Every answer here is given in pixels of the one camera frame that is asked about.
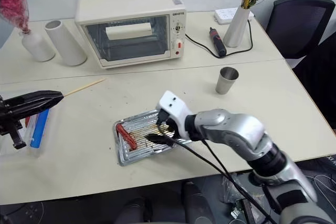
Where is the stainless steel cup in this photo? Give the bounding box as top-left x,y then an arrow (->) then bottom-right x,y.
215,67 -> 240,95

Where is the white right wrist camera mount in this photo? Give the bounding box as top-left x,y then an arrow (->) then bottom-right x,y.
156,90 -> 194,141

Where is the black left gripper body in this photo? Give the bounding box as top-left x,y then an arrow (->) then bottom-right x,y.
0,94 -> 30,150

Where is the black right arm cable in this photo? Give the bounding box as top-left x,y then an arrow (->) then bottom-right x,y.
157,123 -> 280,224

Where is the white power strip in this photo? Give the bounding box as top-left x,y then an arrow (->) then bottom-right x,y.
214,8 -> 255,26

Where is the red grilled sausage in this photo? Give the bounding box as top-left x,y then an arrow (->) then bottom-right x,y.
115,123 -> 138,152

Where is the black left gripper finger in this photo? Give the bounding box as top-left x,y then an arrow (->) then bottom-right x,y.
24,90 -> 65,103
15,98 -> 64,119

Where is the cream countertop toaster oven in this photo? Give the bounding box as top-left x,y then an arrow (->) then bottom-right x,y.
75,0 -> 187,70

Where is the black oven power cable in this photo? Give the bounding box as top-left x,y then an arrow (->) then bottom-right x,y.
185,18 -> 254,58

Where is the black mesh office chair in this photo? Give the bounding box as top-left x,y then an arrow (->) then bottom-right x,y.
265,0 -> 336,60

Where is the silver metal baking tray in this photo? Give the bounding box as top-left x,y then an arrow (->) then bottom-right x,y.
113,109 -> 194,167

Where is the white plastic cylinder tube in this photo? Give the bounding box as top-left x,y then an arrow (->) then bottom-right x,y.
44,20 -> 88,67

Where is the blue white flat pack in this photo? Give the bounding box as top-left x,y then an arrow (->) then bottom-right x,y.
29,108 -> 50,149

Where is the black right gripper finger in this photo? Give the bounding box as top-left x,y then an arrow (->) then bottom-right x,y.
144,133 -> 173,142
151,139 -> 176,148

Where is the wooden skewer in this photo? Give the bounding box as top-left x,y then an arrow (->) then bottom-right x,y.
63,78 -> 107,98

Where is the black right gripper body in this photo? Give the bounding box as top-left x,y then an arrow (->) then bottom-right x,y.
156,109 -> 182,141

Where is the white bottle vase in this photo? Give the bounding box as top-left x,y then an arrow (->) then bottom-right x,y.
21,29 -> 56,62

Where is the black red handheld tool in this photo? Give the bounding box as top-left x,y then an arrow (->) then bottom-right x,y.
208,26 -> 227,58

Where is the pink dried flower bunch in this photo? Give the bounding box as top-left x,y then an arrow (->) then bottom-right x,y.
0,0 -> 30,35

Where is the clear plastic bag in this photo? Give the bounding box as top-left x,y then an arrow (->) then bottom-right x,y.
219,175 -> 254,205

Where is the white ribbed tall vase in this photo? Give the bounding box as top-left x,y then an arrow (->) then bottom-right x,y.
223,6 -> 250,48

